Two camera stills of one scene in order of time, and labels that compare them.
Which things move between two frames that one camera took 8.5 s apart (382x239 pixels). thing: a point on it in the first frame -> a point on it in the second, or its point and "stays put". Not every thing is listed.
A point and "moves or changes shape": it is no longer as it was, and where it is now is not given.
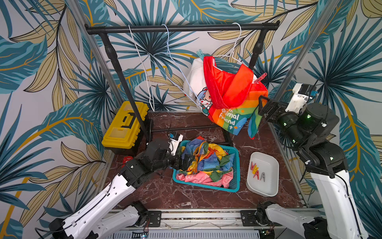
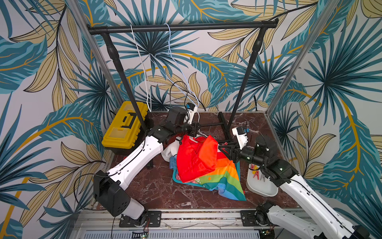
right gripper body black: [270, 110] -> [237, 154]
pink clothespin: [257, 173] stays put
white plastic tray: [263, 174] stays put
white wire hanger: [233, 51] -> [203, 134]
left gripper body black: [177, 164] -> [192, 129]
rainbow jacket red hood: [233, 97] -> [200, 160]
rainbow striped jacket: [210, 158] moves or changes shape
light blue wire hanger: [149, 54] moves or changes shape
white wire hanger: [147, 73] -> [141, 66]
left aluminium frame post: [96, 53] stays put
